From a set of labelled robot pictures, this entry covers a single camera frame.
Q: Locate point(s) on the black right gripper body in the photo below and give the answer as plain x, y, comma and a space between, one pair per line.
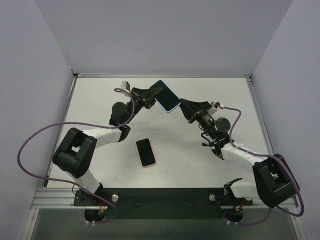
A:
197, 113

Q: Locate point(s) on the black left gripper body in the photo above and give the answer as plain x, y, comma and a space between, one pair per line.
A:
141, 97

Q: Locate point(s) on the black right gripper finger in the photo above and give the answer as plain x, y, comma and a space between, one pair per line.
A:
192, 105
190, 113

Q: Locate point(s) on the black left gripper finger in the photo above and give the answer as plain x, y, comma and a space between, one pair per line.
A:
149, 93
149, 102

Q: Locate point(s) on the light blue phone case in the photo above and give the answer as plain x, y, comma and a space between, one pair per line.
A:
170, 110

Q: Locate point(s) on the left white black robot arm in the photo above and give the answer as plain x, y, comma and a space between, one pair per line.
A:
76, 150

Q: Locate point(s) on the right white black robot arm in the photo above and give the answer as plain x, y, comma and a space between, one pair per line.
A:
272, 184

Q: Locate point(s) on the pink phone case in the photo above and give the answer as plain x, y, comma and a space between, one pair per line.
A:
150, 165

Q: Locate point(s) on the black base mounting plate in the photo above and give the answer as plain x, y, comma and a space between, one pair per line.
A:
158, 203

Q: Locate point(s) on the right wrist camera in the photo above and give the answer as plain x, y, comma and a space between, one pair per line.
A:
217, 105

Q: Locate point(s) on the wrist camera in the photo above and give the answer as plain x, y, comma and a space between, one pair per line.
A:
125, 86
217, 105

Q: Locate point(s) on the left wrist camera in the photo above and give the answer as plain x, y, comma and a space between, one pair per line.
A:
125, 86

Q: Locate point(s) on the aluminium left frame rail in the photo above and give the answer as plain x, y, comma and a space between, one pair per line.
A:
73, 85

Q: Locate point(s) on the aluminium frame rail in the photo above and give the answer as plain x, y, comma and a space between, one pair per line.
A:
73, 85
63, 198
260, 117
162, 75

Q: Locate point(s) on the aluminium back frame rail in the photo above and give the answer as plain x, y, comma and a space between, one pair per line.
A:
162, 75

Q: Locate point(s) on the aluminium right frame rail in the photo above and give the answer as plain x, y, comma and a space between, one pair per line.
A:
260, 117

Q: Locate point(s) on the aluminium front frame rail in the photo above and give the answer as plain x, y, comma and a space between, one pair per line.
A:
63, 198

